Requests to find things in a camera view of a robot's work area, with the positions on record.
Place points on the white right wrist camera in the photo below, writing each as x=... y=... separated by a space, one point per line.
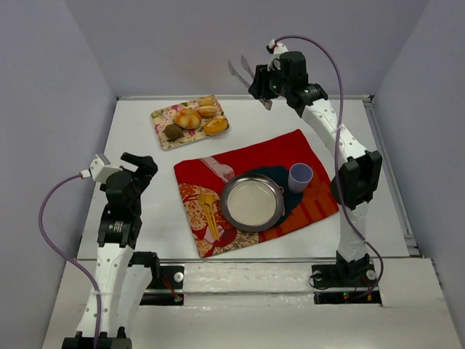
x=276 y=49

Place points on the silver metal plate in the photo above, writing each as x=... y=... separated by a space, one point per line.
x=252 y=202

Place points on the orange glazed bagel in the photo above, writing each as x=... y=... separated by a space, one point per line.
x=215 y=126

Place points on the large orange-glazed bread roll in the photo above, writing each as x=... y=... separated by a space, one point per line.
x=188 y=119

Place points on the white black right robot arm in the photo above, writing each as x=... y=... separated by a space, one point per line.
x=357 y=170

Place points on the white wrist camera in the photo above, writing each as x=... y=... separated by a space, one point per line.
x=99 y=169
x=276 y=49

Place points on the yellow fork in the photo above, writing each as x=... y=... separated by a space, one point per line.
x=207 y=201

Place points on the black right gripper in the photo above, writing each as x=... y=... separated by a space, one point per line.
x=259 y=82

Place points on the floral rectangular tray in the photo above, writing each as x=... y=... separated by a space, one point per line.
x=165 y=116

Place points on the red patterned placemat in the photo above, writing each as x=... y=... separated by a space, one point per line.
x=272 y=158

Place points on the small pale round bun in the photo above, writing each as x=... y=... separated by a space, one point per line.
x=207 y=101

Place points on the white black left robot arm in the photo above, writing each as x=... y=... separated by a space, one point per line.
x=122 y=274

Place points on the brown chocolate swirl bread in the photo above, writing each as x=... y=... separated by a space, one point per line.
x=173 y=132

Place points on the lavender plastic cup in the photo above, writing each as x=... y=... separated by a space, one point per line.
x=299 y=177

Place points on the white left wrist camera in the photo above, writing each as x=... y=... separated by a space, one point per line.
x=99 y=169

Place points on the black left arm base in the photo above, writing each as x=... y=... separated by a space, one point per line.
x=79 y=341

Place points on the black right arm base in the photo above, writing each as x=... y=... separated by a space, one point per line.
x=345 y=283

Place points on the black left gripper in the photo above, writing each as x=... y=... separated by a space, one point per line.
x=142 y=169

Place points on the sesame sandwich bun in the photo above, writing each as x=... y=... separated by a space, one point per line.
x=207 y=111

